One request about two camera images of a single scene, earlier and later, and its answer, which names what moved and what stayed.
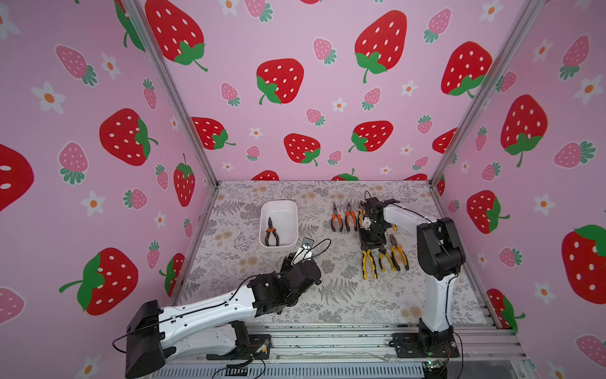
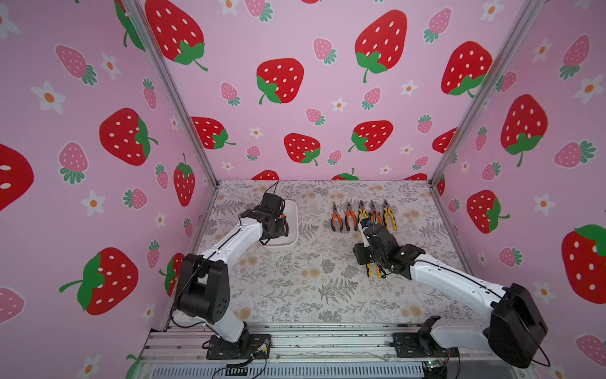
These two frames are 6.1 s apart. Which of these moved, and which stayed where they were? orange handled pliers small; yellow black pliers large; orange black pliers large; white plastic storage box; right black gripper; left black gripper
Moved: left black gripper; right black gripper
Stayed: white plastic storage box; orange black pliers large; yellow black pliers large; orange handled pliers small
